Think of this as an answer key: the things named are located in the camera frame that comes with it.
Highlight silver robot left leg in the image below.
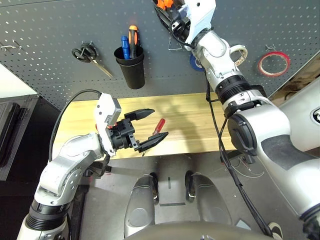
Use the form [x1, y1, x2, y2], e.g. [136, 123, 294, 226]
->
[123, 172, 160, 238]

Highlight white tape roll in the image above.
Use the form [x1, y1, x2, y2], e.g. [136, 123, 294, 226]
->
[229, 44, 249, 67]

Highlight dark grey pegboard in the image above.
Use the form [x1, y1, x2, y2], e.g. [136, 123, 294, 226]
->
[0, 0, 320, 111]

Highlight black plastic cup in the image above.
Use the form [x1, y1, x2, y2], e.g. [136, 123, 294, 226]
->
[113, 45, 146, 90]

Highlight blue tape roll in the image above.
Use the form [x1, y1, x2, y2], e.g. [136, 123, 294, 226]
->
[189, 52, 206, 73]

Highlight red handled screwdriver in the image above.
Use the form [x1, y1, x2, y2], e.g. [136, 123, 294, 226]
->
[141, 118, 167, 157]

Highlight black table leg bracket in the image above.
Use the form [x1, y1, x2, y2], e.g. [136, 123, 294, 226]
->
[219, 149, 251, 163]
[84, 162, 112, 177]

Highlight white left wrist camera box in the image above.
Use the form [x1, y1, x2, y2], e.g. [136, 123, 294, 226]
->
[93, 92, 123, 158]

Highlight silver robot right leg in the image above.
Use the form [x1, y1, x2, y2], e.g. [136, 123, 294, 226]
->
[184, 170, 233, 226]

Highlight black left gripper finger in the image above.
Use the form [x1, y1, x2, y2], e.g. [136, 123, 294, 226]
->
[136, 131, 170, 154]
[123, 108, 156, 121]

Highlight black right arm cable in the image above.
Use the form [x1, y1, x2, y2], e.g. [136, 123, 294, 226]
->
[205, 72, 273, 237]

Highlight grey square plate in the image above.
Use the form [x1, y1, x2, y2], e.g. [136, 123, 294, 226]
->
[236, 219, 252, 231]

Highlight white black sneaker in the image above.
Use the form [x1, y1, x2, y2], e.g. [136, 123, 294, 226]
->
[268, 221, 285, 240]

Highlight orange black long-nose pliers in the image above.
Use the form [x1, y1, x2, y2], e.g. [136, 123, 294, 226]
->
[152, 0, 174, 10]

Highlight small black power adapter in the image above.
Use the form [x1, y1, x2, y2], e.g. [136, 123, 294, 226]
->
[241, 153, 256, 165]

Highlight black handled scissors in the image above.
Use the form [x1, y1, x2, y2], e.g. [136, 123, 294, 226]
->
[71, 41, 114, 79]

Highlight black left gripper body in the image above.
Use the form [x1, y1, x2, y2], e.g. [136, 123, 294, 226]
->
[107, 118, 137, 151]

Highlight blue handled screwdriver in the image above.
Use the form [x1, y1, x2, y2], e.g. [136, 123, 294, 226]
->
[120, 35, 131, 60]

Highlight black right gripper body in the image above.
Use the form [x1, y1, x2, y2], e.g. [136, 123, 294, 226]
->
[169, 6, 192, 41]

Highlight wire pliers holder hook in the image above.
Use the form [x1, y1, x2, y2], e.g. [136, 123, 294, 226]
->
[167, 37, 183, 51]

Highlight red tape roll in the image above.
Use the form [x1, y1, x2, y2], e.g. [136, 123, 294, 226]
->
[257, 51, 291, 78]

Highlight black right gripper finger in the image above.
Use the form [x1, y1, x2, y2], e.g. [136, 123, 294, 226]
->
[154, 6, 176, 31]

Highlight silver robot leg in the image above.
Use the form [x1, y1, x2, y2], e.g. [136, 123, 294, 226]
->
[123, 172, 160, 238]
[184, 170, 233, 226]

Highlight grey robot torso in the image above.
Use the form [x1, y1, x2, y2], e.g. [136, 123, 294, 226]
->
[124, 221, 276, 240]

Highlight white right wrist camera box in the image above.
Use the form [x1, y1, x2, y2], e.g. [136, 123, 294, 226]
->
[183, 0, 217, 45]

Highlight black cabinet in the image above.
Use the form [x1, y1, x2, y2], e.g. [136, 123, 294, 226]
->
[0, 94, 63, 181]

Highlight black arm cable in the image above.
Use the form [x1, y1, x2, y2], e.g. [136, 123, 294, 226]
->
[48, 89, 103, 162]
[205, 72, 273, 237]

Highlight orange black handled screwdriver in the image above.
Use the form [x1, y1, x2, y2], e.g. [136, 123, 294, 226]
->
[127, 24, 141, 59]

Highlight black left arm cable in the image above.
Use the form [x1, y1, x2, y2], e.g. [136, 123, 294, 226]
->
[48, 89, 103, 162]

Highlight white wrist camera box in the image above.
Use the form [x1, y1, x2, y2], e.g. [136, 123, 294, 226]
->
[183, 0, 217, 45]
[93, 92, 123, 158]

